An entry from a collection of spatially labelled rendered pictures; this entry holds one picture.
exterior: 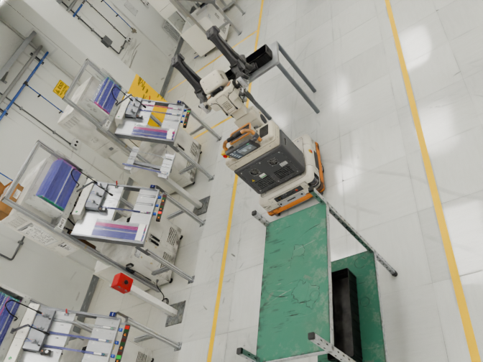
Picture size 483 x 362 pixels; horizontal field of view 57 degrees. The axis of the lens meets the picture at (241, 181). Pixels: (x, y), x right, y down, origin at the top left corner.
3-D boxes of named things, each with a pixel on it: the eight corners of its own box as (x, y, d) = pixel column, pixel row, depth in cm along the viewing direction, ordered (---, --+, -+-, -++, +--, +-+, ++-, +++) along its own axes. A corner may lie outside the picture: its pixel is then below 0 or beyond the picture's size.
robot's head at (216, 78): (223, 82, 378) (215, 67, 379) (205, 95, 388) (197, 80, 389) (231, 84, 391) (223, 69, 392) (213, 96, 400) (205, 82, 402)
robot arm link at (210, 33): (202, 36, 372) (211, 29, 367) (205, 30, 383) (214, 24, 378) (236, 76, 391) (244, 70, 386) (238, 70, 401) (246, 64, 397)
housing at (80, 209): (98, 187, 477) (95, 178, 466) (82, 223, 444) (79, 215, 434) (90, 186, 477) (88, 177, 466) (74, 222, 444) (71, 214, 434)
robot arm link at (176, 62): (167, 64, 392) (175, 57, 387) (171, 57, 402) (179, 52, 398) (200, 101, 411) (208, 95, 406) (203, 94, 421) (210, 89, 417)
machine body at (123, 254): (185, 231, 527) (146, 204, 494) (173, 284, 481) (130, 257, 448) (149, 247, 561) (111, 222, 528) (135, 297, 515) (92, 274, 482)
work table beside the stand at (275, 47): (320, 112, 490) (277, 61, 447) (269, 141, 522) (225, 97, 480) (316, 89, 522) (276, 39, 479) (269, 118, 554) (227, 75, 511)
